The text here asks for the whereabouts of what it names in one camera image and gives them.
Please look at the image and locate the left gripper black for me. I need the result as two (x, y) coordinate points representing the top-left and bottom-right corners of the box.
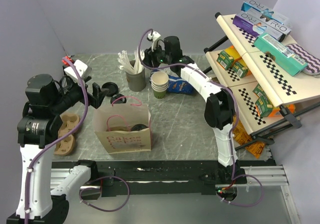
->
(49, 75), (109, 114)

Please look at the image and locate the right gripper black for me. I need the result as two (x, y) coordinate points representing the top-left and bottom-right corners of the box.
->
(140, 41), (172, 70)

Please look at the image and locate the pink paper gift bag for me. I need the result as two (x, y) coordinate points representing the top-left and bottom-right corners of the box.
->
(92, 96), (152, 154)

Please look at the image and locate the black plastic cup lid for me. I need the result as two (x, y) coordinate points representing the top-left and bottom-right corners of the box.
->
(130, 124), (148, 132)

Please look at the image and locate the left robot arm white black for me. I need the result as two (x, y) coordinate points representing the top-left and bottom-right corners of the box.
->
(6, 74), (110, 224)

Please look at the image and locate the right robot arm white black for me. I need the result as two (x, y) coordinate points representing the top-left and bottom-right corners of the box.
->
(142, 31), (237, 183)

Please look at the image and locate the stack of black lids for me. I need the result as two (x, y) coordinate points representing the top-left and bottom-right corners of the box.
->
(101, 82), (119, 97)

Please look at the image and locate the stack of green paper cups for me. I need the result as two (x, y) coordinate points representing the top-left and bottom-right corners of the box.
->
(151, 71), (169, 99)

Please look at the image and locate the blue chips bag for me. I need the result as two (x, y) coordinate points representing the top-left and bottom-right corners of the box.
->
(149, 70), (194, 94)

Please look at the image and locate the cardboard cup carrier tray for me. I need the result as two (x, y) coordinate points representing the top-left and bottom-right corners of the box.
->
(53, 113), (81, 157)

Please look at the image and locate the green yellow box upper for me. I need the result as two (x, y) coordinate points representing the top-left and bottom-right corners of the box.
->
(216, 46), (242, 70)

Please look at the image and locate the green yellow box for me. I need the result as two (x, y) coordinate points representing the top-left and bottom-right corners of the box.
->
(232, 59), (252, 78)
(216, 46), (242, 70)

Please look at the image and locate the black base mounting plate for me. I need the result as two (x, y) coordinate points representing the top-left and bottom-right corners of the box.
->
(67, 160), (248, 198)

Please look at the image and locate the purple toothpaste box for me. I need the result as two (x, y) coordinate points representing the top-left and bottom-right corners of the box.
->
(232, 11), (291, 42)

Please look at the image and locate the beige tiered shelf rack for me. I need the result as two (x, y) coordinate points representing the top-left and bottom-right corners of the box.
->
(204, 12), (320, 139)

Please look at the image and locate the blue toothpaste box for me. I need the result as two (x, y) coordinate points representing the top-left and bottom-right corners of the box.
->
(241, 0), (290, 25)

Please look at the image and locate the orange snack packet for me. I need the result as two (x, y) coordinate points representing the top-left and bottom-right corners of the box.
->
(233, 120), (268, 159)

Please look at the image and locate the green box lower shelf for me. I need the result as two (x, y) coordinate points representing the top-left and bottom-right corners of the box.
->
(253, 84), (274, 117)

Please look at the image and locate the teal box with barcode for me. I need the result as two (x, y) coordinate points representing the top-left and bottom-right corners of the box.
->
(254, 33), (308, 76)

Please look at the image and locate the orange chips bag lower shelf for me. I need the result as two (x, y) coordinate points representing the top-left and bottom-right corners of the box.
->
(268, 104), (296, 117)

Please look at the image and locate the purple wavy striped pouch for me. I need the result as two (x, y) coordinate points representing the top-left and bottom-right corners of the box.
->
(286, 43), (320, 76)

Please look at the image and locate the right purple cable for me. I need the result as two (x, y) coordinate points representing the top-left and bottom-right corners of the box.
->
(137, 28), (264, 207)

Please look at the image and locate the purple cable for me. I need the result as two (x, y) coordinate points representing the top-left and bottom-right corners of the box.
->
(137, 28), (264, 207)
(24, 56), (131, 224)

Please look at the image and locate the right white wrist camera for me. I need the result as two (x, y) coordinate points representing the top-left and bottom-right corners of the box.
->
(147, 31), (161, 51)

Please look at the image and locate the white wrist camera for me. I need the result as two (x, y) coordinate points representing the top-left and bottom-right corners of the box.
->
(62, 56), (92, 83)
(147, 31), (161, 51)

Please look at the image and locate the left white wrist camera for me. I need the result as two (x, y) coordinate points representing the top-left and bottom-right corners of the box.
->
(62, 56), (92, 83)

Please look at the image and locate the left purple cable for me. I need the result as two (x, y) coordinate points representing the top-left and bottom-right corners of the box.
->
(24, 56), (131, 224)

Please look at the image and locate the aluminium rail frame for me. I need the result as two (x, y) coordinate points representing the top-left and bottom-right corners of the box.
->
(12, 165), (301, 224)

